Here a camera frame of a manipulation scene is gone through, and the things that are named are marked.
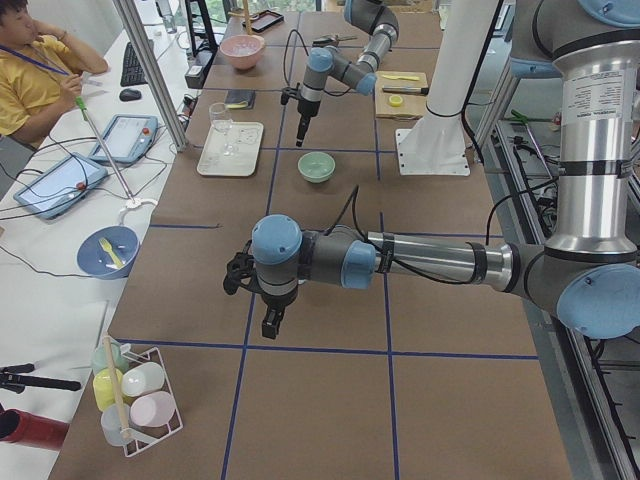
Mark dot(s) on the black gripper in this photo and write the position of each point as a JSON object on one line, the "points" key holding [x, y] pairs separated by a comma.
{"points": [[275, 304], [304, 111]]}

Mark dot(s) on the green bowl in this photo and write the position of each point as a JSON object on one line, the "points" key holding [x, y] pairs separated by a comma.
{"points": [[316, 167]]}

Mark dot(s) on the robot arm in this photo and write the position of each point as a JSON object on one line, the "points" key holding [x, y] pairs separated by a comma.
{"points": [[325, 60], [585, 274]]}

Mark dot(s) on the steel ice scoop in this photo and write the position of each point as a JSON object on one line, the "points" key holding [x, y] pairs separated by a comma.
{"points": [[330, 39]]}

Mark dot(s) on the pink bowl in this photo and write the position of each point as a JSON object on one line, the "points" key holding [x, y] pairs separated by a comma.
{"points": [[242, 63]]}

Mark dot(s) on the clear ice cubes pile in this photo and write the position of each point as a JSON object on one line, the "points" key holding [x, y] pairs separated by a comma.
{"points": [[244, 47]]}

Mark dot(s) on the dark blue bowl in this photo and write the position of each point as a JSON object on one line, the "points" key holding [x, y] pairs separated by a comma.
{"points": [[93, 261]]}

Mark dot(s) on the white bear tray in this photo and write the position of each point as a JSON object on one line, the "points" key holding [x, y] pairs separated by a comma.
{"points": [[234, 155]]}

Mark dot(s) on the clear wine glass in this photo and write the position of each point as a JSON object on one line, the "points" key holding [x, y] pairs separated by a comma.
{"points": [[221, 121]]}

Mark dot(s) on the steel muddler rod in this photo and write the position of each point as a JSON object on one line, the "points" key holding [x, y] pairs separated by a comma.
{"points": [[406, 90]]}

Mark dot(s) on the yellow lemon half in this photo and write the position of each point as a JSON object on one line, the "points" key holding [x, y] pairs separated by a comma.
{"points": [[395, 100]]}

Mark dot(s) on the wooden cutting board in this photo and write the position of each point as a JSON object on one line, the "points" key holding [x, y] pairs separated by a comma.
{"points": [[414, 106]]}

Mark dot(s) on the yellow plastic knife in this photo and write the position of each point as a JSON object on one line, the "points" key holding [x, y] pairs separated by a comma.
{"points": [[401, 77]]}

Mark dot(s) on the white cup in rack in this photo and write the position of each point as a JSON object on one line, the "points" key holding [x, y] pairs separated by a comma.
{"points": [[142, 379]]}

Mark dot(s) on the pink cup in rack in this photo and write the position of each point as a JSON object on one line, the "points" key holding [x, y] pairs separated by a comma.
{"points": [[153, 410]]}

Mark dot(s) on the green cup in rack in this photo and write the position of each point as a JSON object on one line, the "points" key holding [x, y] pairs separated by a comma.
{"points": [[99, 359]]}

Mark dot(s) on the blue teach pendant tablet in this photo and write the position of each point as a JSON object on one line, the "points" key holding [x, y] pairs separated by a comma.
{"points": [[129, 137], [59, 188]]}

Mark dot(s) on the black keyboard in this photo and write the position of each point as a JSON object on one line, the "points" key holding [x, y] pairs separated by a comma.
{"points": [[132, 72]]}

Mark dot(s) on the black computer mouse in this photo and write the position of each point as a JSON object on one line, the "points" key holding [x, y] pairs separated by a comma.
{"points": [[129, 94]]}

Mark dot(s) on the yellow cup in rack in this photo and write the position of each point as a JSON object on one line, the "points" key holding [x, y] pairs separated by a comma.
{"points": [[103, 389]]}

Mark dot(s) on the yellow plastic fork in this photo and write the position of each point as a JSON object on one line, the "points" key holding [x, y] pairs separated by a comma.
{"points": [[108, 249]]}

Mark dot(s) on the clear cup in rack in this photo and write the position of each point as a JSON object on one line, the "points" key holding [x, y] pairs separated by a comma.
{"points": [[111, 427]]}

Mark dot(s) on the person in yellow shirt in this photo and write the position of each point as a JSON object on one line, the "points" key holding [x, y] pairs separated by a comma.
{"points": [[41, 73]]}

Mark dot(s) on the red cylinder bottle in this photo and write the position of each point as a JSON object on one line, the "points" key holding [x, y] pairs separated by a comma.
{"points": [[24, 428]]}

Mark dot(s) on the aluminium frame post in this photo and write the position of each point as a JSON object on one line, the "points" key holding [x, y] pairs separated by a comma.
{"points": [[137, 36]]}

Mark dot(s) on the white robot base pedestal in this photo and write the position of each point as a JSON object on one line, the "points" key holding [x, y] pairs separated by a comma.
{"points": [[435, 145]]}

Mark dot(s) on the white wire cup rack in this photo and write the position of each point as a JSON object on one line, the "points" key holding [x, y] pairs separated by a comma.
{"points": [[142, 438]]}

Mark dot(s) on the metal rod with green handle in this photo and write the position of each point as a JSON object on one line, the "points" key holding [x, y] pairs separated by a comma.
{"points": [[131, 200]]}

